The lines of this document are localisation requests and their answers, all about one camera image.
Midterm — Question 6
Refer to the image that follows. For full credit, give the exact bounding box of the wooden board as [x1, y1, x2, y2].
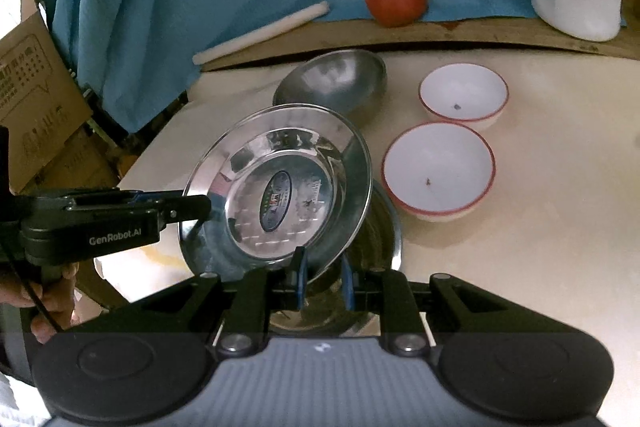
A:
[200, 14, 640, 72]

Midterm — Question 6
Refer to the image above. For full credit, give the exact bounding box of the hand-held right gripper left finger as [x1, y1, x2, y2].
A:
[115, 248, 309, 354]

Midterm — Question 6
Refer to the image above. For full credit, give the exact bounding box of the person's left hand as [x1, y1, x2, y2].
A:
[0, 264, 77, 343]

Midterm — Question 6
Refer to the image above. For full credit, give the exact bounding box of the steel plate with oval label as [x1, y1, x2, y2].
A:
[179, 104, 374, 284]

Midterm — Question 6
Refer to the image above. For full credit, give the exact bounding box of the steel bowl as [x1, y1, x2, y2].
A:
[270, 181, 404, 338]

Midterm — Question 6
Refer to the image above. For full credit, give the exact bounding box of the white bowl with red rim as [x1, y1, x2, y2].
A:
[381, 122, 497, 223]
[418, 63, 510, 124]

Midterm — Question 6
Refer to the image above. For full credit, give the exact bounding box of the cardboard box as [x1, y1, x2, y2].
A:
[0, 9, 121, 192]

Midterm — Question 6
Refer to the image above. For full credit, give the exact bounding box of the white stick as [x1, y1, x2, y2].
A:
[192, 1, 332, 66]

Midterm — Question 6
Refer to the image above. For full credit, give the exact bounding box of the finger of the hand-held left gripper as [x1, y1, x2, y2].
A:
[135, 191, 212, 228]

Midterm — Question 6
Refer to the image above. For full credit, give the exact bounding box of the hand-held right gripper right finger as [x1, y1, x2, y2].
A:
[341, 257, 531, 355]

